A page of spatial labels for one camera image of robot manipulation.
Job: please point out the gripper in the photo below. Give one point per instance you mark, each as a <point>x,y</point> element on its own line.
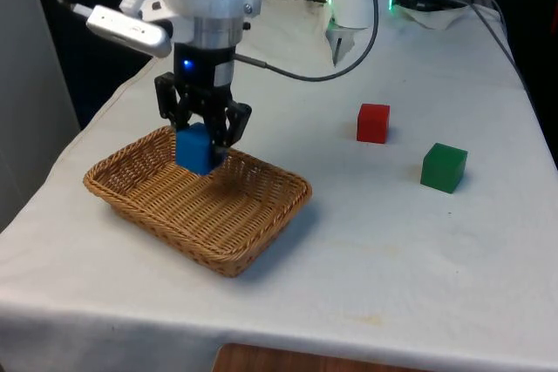
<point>200,69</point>

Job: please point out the blue cube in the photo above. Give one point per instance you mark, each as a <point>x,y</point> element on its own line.
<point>194,150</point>

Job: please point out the wicker basket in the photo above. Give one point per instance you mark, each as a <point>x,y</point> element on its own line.
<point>200,215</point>

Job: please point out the red cube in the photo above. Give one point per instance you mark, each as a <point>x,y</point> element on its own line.
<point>372,126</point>

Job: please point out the green cube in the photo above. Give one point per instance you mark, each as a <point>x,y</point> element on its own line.
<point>442,169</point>

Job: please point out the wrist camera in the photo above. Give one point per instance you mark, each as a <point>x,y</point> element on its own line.
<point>126,30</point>

